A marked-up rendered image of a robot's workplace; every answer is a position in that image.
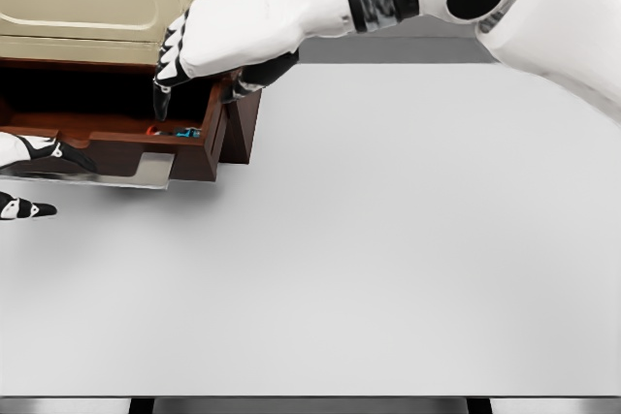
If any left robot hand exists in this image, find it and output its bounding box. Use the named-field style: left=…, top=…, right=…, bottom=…
left=0, top=131, right=99, bottom=222

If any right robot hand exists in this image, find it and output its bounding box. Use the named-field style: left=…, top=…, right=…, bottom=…
left=153, top=0, right=303, bottom=123

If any brown drawer with silver handle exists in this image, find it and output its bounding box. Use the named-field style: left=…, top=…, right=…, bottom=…
left=0, top=57, right=232, bottom=191

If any small blue and red switch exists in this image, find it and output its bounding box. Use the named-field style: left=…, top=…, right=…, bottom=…
left=146, top=124, right=203, bottom=141

